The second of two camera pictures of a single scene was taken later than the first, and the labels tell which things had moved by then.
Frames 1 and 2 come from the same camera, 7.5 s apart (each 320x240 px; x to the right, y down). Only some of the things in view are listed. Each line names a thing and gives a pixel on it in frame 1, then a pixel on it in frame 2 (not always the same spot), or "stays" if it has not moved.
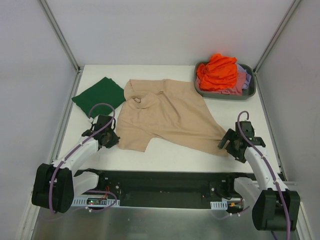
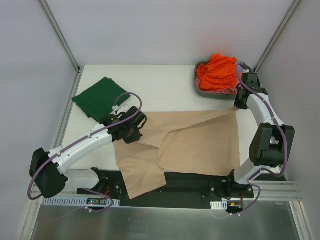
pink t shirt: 236,89 stays
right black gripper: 230,142 to 240,100
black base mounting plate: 167,189 stays
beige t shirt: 169,110 to 203,142
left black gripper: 110,139 to 133,135
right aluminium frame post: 275,36 stays
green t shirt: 104,90 stays
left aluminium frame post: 60,35 stays
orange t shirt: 220,72 stays
